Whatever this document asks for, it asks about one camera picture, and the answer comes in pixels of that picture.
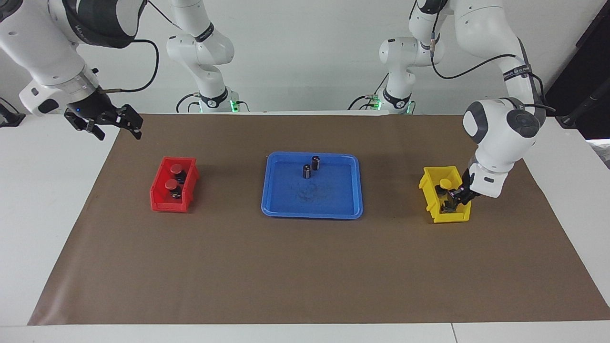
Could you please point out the black cylindrical capacitor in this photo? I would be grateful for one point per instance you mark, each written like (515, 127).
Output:
(307, 171)
(315, 162)

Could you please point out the brown paper table mat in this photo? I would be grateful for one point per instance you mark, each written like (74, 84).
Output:
(238, 267)

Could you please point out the grey object at table edge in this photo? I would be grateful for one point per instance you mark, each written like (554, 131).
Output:
(601, 150)

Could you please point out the blue plastic tray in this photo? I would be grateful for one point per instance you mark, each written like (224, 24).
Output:
(333, 202)

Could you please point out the black panel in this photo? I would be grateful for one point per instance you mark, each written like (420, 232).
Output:
(586, 57)

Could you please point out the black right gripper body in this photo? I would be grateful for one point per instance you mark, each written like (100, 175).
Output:
(93, 107)

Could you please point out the red plastic bin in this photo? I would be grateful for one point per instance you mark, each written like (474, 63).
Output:
(167, 206)

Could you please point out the yellow push button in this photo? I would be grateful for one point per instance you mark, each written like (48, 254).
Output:
(447, 208)
(445, 183)

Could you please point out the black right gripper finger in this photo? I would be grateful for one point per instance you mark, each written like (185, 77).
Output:
(90, 128)
(131, 120)

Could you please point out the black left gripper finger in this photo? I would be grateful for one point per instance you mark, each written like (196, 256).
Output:
(453, 194)
(461, 205)

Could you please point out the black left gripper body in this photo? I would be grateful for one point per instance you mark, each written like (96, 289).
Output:
(469, 188)

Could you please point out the black table clamp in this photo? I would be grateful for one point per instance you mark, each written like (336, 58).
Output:
(9, 116)

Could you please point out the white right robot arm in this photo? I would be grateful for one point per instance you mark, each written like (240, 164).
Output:
(47, 47)

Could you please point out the yellow plastic bin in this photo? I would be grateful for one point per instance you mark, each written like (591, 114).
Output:
(450, 218)

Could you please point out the black stand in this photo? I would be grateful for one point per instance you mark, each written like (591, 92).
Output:
(579, 112)

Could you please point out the red push button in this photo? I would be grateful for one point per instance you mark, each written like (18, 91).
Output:
(177, 167)
(170, 183)

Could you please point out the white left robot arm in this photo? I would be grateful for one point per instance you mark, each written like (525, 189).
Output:
(500, 133)

